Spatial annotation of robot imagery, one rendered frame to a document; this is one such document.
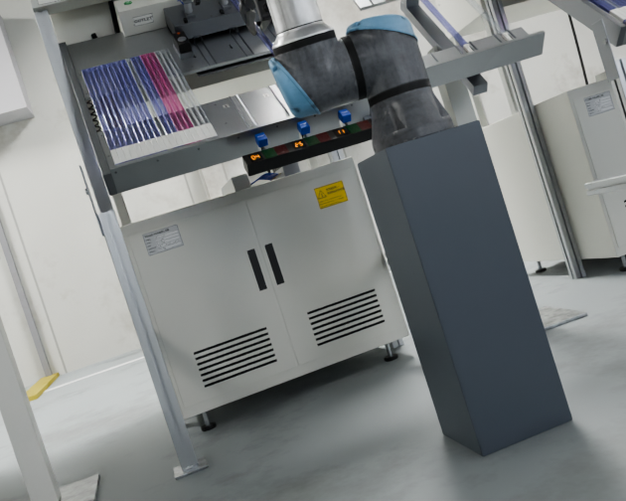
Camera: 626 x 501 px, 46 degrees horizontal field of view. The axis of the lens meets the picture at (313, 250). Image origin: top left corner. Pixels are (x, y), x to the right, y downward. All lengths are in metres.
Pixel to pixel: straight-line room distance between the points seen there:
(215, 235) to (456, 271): 0.97
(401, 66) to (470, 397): 0.58
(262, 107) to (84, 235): 3.61
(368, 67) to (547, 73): 5.13
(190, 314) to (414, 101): 1.02
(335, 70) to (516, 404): 0.66
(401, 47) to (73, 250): 4.30
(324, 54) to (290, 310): 0.99
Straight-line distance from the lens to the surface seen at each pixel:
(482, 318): 1.30
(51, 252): 5.43
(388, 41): 1.33
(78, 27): 2.53
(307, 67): 1.31
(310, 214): 2.14
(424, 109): 1.31
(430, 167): 1.27
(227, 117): 1.90
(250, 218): 2.10
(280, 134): 1.84
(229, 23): 2.28
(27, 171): 5.50
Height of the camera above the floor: 0.47
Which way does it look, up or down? 2 degrees down
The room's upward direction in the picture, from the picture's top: 18 degrees counter-clockwise
